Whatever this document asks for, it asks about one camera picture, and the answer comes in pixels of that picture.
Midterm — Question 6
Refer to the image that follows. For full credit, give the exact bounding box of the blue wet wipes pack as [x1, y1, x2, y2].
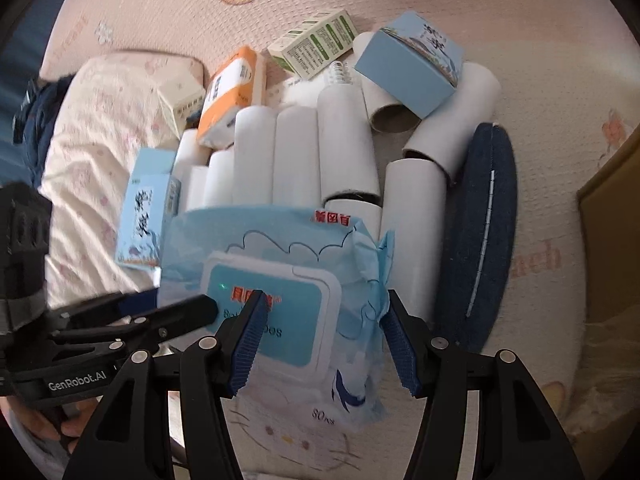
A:
[158, 206, 395, 431]

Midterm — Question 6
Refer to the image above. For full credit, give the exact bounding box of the small green white box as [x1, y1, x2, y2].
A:
[158, 72, 205, 139]

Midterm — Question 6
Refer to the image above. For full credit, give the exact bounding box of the left hand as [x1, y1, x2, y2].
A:
[1, 396, 100, 453]

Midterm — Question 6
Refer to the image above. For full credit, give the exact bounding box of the light blue seaweed box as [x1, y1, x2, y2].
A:
[115, 148, 181, 270]

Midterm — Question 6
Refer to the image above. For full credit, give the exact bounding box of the dark blue oval case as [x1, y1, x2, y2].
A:
[435, 122, 518, 353]

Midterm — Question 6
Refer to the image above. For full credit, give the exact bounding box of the brown cardboard box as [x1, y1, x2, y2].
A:
[577, 130, 639, 324]

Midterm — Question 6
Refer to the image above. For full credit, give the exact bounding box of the orange white tissue pack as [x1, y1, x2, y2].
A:
[196, 46, 267, 150]

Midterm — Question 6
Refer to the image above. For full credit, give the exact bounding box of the green white long box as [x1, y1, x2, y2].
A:
[267, 9, 357, 80]

